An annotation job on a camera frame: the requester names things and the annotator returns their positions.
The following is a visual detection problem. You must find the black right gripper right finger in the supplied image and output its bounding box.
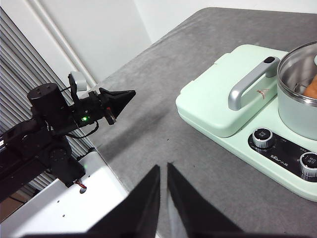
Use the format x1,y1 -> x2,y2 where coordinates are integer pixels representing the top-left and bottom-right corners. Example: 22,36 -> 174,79
167,162 -> 317,238

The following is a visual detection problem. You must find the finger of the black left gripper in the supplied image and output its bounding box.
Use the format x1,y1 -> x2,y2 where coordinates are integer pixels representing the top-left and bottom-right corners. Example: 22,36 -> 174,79
98,87 -> 136,96
106,92 -> 137,119

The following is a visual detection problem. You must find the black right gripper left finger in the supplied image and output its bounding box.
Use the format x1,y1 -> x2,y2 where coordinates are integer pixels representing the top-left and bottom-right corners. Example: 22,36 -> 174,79
23,164 -> 161,238

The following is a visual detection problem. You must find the brown potato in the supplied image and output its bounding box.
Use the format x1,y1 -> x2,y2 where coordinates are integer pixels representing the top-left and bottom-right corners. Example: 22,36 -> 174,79
303,75 -> 317,100

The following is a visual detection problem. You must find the mint green breakfast machine base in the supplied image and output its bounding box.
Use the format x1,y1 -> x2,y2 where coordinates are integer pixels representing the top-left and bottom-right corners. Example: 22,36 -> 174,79
176,49 -> 317,203

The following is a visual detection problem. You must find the grey ribbed shutter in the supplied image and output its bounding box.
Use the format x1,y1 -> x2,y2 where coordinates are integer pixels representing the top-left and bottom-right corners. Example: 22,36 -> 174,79
0,7 -> 100,199

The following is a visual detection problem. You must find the mint green hinged grill cover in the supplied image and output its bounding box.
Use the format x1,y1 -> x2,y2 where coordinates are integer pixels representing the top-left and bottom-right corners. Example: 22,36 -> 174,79
175,44 -> 290,137

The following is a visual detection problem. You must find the silver control knob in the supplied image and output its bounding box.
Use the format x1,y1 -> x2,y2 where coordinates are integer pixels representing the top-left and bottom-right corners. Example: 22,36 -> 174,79
252,127 -> 274,149
299,151 -> 317,179

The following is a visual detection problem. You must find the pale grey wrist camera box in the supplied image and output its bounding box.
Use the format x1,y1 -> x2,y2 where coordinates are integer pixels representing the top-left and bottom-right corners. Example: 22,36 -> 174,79
68,71 -> 87,92

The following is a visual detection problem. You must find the thin black camera cable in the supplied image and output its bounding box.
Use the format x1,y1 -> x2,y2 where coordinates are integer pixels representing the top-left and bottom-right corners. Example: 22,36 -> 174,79
65,122 -> 99,139

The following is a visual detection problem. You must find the thin red wire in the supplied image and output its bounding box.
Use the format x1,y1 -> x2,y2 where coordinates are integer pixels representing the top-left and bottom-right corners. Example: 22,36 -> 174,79
73,180 -> 88,193

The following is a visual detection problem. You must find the white wall trunking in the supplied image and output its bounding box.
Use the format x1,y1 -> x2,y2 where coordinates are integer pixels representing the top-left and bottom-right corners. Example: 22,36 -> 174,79
28,0 -> 98,85

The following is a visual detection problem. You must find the mint green handled pot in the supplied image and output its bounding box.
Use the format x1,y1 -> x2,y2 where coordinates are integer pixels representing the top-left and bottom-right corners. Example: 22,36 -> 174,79
276,41 -> 317,141

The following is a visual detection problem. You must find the metal wire steamer rack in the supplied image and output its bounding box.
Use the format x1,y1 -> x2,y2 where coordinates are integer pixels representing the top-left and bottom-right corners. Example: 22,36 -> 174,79
293,79 -> 315,94

